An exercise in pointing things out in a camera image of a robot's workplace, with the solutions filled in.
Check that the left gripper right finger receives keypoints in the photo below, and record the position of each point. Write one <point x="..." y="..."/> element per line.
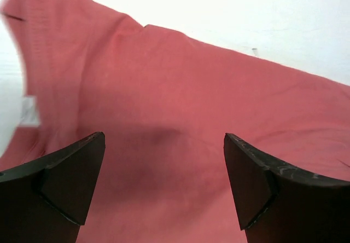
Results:
<point x="278" y="202"/>

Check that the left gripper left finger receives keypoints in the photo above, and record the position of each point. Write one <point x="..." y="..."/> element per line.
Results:
<point x="48" y="199"/>

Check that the salmon red t-shirt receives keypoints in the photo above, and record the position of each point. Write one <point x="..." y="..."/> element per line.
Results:
<point x="164" y="102"/>

